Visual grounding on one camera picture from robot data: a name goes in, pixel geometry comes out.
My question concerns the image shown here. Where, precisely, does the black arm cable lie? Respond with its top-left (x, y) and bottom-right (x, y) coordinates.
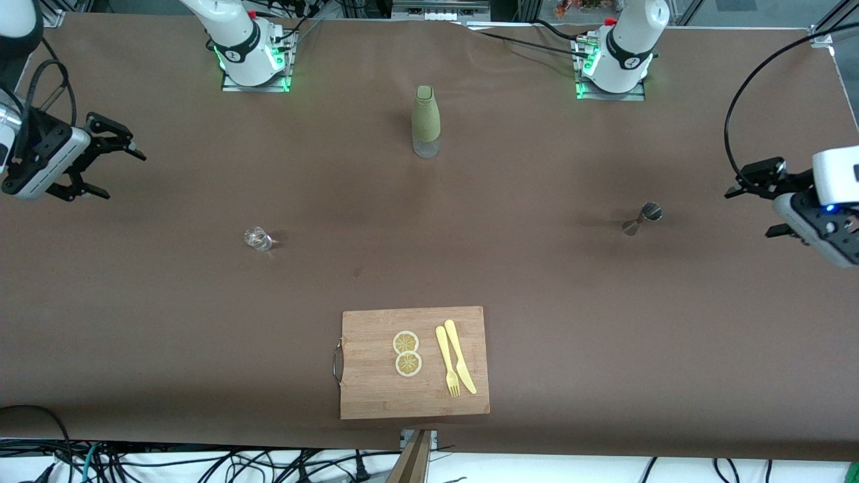
top-left (13, 37), bottom-right (74, 145)
top-left (723, 29), bottom-right (859, 178)

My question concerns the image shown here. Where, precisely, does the long black table cable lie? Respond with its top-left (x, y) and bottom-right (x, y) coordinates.
top-left (480, 30), bottom-right (591, 60)

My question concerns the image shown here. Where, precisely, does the yellow plastic fork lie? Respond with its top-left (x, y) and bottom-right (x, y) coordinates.
top-left (435, 325), bottom-right (462, 398)

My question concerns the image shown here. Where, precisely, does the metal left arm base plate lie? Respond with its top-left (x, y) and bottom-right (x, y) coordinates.
top-left (574, 34), bottom-right (648, 102)

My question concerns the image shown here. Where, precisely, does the green sleeved glass bottle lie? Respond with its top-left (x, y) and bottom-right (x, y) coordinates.
top-left (411, 85), bottom-right (442, 159)

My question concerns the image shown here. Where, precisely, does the wooden cutting board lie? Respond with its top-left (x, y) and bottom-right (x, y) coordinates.
top-left (333, 306), bottom-right (491, 421)

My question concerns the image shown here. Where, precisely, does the black looped floor cable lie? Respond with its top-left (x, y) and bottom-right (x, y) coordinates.
top-left (0, 405), bottom-right (74, 483)

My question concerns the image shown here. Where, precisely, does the grey power strip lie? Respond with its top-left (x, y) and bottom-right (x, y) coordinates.
top-left (393, 0), bottom-right (491, 21)

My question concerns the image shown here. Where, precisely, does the yellow plastic knife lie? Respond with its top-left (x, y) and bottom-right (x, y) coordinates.
top-left (444, 319), bottom-right (478, 395)

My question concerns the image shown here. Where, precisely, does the short black table cable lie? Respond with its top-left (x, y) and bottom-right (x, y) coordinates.
top-left (534, 19), bottom-right (585, 41)

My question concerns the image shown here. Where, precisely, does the steel double jigger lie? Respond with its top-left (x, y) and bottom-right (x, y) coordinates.
top-left (622, 202), bottom-right (664, 237)

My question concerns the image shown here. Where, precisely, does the brown table cover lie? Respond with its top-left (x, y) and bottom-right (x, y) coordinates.
top-left (0, 12), bottom-right (859, 464)

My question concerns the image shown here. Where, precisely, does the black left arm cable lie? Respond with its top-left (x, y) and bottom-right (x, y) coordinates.
top-left (723, 29), bottom-right (859, 178)

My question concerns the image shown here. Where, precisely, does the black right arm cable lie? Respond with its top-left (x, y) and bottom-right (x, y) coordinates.
top-left (13, 37), bottom-right (74, 145)

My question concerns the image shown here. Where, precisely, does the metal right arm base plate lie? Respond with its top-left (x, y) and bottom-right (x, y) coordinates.
top-left (220, 27), bottom-right (296, 93)

